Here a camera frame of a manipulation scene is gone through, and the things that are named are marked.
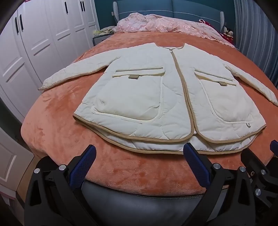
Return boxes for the pink embroidered quilt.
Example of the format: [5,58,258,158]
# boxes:
[112,13,236,48]

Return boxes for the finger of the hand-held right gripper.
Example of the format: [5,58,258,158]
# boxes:
[241,148,278,209]
[270,140,278,158]

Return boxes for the white panelled door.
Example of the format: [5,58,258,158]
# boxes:
[0,128,33,196]

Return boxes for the red plush toys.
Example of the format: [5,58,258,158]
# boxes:
[220,26,234,46]

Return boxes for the cream quilted jacket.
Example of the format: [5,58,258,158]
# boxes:
[38,42,278,155]

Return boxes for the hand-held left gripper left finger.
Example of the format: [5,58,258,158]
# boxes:
[24,144,98,226]

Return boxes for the dark nightstand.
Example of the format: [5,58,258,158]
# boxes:
[92,34,113,46]

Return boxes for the grey-blue curtain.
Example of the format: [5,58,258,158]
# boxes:
[233,0,278,85]

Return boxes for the white wardrobe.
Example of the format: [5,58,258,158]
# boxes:
[0,0,100,124]

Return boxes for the orange plush blanket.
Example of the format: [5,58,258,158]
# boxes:
[21,30,278,196]

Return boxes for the beige cloth pile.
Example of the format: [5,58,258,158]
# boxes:
[93,26,115,36]

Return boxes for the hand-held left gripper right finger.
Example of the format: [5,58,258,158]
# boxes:
[183,142,260,226]

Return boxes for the blue padded headboard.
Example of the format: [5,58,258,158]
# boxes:
[113,0,235,31]

